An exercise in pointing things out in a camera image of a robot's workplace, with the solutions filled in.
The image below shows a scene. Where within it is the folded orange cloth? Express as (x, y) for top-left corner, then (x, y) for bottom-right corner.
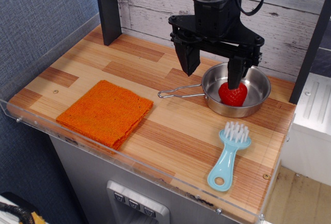
(56, 80), (154, 150)

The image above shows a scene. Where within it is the dark vertical post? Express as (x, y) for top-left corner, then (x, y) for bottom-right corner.
(97, 0), (122, 46)
(289, 0), (330, 104)

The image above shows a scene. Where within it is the white appliance at right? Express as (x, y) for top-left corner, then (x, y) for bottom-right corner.
(280, 73), (330, 185)

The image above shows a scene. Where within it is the small steel pan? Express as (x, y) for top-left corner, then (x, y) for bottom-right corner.
(158, 63), (271, 118)

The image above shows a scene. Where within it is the clear acrylic table guard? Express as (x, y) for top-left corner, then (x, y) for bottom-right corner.
(1, 15), (294, 223)

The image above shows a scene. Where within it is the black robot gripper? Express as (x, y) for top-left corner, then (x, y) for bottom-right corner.
(169, 0), (264, 89)

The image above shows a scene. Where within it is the dark left vertical post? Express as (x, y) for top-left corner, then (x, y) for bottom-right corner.
(97, 0), (122, 46)

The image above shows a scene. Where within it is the light blue dish brush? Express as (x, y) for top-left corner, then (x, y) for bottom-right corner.
(207, 122), (251, 192)

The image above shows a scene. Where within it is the silver dispenser button panel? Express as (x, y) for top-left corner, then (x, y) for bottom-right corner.
(107, 180), (170, 223)

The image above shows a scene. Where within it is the dark right vertical post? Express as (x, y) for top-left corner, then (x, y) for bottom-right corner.
(289, 0), (330, 104)

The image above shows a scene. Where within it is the black and yellow object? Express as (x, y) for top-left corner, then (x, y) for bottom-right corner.
(1, 192), (47, 223)

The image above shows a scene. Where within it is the red toy strawberry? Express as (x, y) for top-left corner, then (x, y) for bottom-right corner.
(218, 82), (248, 107)

